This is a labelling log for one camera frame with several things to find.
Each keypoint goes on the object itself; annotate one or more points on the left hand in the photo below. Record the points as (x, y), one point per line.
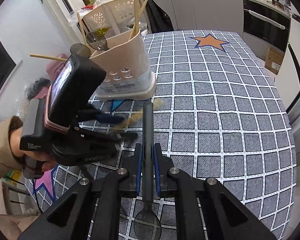
(48, 162)

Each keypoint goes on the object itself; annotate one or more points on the tall pink plastic stool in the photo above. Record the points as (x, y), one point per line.
(53, 69)

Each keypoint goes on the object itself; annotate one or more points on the black jacket on trolley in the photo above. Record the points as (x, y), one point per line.
(159, 20)

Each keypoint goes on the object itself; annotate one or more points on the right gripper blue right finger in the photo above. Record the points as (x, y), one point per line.
(157, 170)

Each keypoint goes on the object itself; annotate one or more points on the patterned yellow chopstick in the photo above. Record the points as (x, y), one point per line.
(48, 57)

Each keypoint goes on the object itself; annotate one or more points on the grey checkered tablecloth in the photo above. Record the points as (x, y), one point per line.
(226, 155)

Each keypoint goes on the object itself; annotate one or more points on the phone on left gripper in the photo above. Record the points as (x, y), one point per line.
(70, 92)

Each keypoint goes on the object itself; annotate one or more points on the beige plastic basket trolley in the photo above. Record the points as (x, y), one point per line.
(111, 15)

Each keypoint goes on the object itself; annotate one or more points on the black handled clear spoon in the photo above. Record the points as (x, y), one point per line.
(97, 41)

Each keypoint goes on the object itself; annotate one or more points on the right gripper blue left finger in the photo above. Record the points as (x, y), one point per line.
(138, 150)

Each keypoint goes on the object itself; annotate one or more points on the left beige sleeve forearm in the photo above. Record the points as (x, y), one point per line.
(8, 161)

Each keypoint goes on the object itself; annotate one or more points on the black built-in oven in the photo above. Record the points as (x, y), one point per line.
(266, 24)

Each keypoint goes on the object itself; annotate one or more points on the long crossing wooden chopstick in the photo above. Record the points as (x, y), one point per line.
(139, 16)

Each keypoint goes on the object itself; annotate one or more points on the beige plastic utensil holder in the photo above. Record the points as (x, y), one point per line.
(128, 69)

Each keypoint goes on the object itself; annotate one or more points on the cardboard box on floor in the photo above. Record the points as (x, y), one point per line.
(274, 60)

